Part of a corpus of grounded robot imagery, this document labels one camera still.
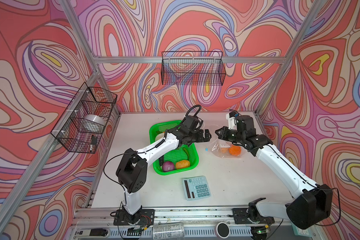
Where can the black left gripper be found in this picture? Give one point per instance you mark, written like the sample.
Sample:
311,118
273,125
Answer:
201,139

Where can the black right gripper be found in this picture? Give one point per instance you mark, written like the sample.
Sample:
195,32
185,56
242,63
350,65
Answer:
223,135

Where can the orange bell pepper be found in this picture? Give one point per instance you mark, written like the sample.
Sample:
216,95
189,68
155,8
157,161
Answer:
235,151

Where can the clear zip top bag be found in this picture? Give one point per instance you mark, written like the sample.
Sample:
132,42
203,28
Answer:
214,145

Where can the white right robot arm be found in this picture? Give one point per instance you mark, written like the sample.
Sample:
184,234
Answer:
311,203

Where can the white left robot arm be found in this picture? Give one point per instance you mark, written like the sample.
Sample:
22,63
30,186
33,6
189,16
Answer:
133,168

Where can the purple red onion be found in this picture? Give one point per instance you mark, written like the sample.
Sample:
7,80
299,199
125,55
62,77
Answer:
168,166

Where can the teal calculator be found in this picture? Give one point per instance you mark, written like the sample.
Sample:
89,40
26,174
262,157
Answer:
196,188

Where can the white roll in basket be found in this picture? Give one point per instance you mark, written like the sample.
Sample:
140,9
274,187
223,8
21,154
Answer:
95,120

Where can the silver drink can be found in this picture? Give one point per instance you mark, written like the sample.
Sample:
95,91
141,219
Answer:
173,231

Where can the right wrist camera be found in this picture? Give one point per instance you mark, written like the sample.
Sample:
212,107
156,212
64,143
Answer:
232,114

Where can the black wire basket rear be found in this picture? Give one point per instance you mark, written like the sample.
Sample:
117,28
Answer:
196,68

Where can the black wire basket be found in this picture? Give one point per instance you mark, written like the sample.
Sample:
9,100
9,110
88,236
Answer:
196,68
76,134

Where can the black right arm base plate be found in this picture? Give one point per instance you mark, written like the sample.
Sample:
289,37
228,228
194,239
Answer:
250,216

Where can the aluminium front rail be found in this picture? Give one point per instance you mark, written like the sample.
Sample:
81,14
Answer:
199,223

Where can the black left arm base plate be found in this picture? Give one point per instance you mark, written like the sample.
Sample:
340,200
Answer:
143,217

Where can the black wire basket left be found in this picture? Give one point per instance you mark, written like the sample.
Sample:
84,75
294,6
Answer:
76,134

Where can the black device on rail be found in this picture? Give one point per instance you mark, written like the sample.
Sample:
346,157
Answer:
91,233

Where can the aluminium frame post right rear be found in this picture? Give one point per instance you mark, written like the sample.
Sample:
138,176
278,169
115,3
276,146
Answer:
301,33

